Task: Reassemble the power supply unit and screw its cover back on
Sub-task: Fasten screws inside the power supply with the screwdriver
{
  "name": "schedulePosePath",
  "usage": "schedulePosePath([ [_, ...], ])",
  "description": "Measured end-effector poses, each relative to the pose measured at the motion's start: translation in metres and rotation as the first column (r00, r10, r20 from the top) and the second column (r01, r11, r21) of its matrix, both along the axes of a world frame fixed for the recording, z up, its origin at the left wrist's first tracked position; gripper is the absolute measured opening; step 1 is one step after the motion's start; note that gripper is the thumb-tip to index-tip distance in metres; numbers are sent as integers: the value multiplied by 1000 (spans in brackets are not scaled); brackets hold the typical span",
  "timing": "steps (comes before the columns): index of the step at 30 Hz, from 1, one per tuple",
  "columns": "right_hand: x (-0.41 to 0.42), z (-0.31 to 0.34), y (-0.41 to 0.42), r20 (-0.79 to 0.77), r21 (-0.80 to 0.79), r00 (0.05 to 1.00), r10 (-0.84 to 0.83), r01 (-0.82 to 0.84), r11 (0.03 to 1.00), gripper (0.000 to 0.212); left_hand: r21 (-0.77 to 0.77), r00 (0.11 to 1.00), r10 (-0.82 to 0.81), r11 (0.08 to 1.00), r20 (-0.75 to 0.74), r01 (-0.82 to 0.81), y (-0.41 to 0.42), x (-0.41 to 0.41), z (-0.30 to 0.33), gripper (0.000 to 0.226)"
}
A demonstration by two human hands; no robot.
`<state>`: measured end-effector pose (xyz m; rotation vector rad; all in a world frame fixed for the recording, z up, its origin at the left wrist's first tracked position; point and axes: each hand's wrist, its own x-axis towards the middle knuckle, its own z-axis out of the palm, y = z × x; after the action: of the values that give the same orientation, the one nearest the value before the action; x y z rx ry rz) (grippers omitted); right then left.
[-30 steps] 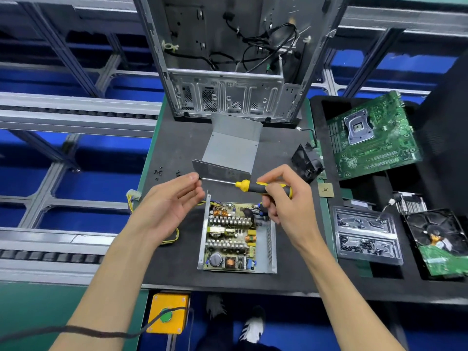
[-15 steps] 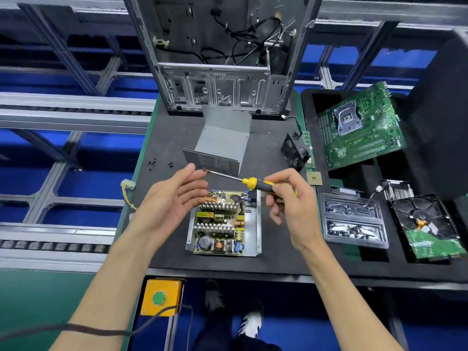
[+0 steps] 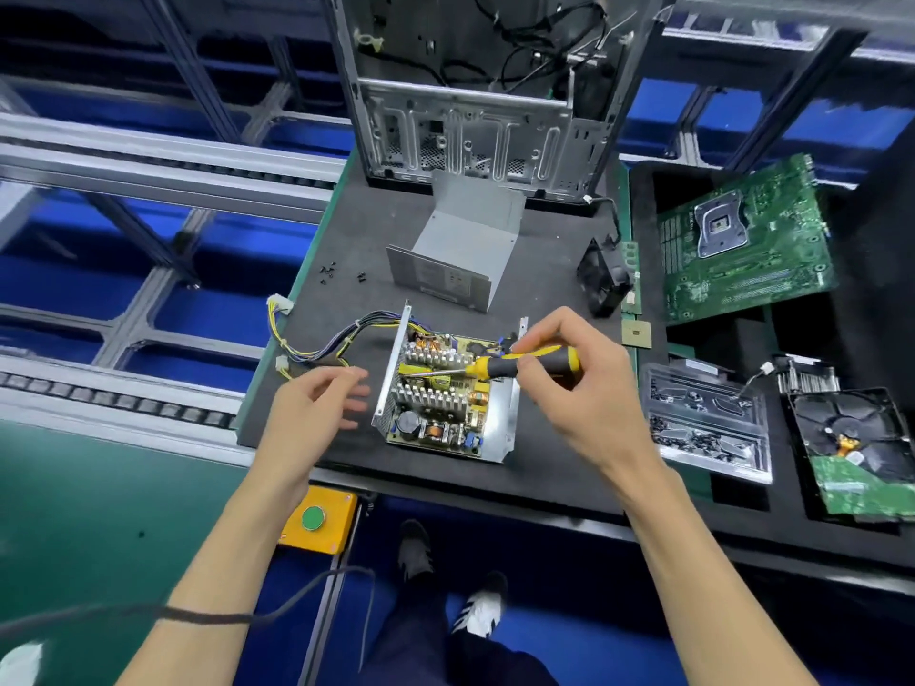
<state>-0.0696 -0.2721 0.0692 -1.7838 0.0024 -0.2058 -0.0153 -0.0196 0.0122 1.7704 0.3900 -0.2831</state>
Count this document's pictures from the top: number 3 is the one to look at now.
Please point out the person's left hand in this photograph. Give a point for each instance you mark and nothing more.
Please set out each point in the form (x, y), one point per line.
(308, 421)

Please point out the person's right hand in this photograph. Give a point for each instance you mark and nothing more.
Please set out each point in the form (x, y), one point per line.
(586, 407)

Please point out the power supply metal base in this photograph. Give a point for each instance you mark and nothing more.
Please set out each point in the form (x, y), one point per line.
(498, 421)

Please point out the small black screws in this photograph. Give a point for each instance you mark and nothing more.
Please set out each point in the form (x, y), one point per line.
(332, 271)

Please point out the person's left forearm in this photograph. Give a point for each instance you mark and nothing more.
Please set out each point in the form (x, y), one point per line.
(222, 593)

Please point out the person's right forearm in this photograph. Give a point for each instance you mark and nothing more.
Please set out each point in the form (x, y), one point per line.
(715, 593)

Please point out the person's left shoe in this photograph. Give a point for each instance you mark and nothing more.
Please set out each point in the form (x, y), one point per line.
(416, 550)

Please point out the person's shoe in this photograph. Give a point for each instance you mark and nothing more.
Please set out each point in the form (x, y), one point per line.
(482, 607)
(416, 550)

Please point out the grey power supply cover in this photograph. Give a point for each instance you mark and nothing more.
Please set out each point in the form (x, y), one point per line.
(458, 243)

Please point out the person's right shoe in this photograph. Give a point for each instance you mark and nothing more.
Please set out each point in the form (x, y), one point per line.
(482, 607)

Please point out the person's dark trousers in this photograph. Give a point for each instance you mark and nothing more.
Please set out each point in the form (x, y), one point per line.
(415, 636)

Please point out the small square processor chip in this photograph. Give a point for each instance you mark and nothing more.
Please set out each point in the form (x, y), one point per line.
(636, 333)

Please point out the yellow button box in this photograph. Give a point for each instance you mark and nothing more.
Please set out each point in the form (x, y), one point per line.
(315, 518)

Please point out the clear plastic screw tray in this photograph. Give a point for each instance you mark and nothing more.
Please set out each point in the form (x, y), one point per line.
(708, 424)

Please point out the black cooling fan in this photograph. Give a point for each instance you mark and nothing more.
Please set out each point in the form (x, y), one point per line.
(603, 278)

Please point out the green memory stick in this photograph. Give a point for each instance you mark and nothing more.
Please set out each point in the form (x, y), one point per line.
(634, 278)

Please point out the black foam work mat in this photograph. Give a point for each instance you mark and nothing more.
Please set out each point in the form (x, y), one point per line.
(558, 271)

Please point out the silver heatsink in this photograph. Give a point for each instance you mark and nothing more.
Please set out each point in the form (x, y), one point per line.
(808, 374)

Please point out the green motherboard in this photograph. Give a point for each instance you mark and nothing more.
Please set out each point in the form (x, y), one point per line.
(751, 250)

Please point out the black hard disk drive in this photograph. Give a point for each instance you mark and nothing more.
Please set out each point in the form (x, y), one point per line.
(851, 450)

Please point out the silver computer tower chassis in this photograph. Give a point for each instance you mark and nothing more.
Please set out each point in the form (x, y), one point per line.
(472, 135)

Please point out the black foam parts tray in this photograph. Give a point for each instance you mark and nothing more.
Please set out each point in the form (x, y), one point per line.
(872, 278)

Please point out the crumpled white paper scrap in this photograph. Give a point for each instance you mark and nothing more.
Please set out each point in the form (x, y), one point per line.
(17, 664)

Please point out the aluminium conveyor frame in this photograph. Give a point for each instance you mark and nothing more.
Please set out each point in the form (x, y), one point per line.
(143, 150)

